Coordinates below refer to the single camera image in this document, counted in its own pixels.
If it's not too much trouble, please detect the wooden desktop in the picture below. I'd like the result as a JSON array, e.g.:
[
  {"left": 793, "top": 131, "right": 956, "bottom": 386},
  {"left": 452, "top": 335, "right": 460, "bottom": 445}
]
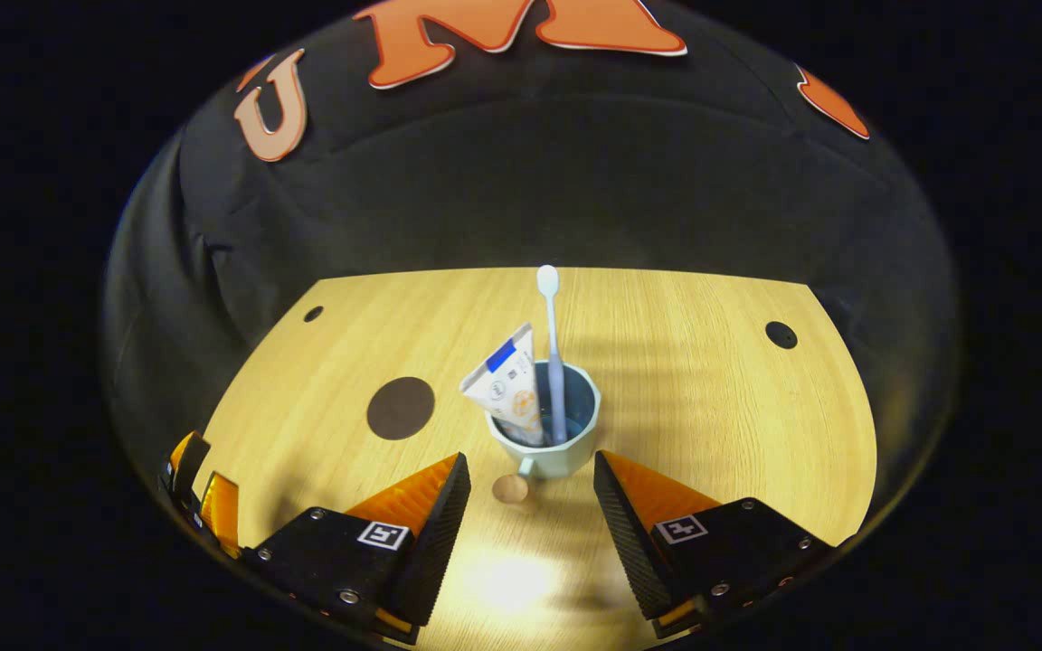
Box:
[{"left": 191, "top": 267, "right": 880, "bottom": 651}]

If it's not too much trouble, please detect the white toothpaste tube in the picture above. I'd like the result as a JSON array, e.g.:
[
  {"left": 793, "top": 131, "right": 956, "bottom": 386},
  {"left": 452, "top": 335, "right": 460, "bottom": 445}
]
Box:
[{"left": 459, "top": 323, "right": 547, "bottom": 448}]

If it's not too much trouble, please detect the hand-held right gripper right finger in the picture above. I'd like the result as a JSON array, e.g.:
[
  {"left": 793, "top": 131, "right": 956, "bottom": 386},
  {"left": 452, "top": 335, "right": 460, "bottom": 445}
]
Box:
[{"left": 592, "top": 449, "right": 852, "bottom": 639}]

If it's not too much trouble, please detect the dark round coaster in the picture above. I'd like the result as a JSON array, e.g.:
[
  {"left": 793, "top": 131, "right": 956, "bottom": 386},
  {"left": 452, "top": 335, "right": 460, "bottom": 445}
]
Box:
[{"left": 367, "top": 376, "right": 437, "bottom": 442}]

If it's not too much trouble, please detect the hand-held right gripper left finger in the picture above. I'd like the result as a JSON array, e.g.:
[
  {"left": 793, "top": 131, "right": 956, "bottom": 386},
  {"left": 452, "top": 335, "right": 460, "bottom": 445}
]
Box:
[{"left": 241, "top": 452, "right": 473, "bottom": 646}]

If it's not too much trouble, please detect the blue cup with wooden handle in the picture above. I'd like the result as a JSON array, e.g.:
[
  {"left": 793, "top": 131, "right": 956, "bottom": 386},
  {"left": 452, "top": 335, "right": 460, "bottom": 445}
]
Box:
[{"left": 487, "top": 360, "right": 603, "bottom": 505}]

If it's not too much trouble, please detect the white toothbrush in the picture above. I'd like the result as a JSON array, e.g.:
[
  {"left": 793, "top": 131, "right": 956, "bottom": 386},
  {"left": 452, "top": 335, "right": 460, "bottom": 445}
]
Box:
[{"left": 536, "top": 265, "right": 570, "bottom": 446}]

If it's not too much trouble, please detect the black backdrop cloth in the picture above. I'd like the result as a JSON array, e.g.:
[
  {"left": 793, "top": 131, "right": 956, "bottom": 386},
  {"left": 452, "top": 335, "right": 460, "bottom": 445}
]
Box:
[{"left": 100, "top": 0, "right": 961, "bottom": 548}]

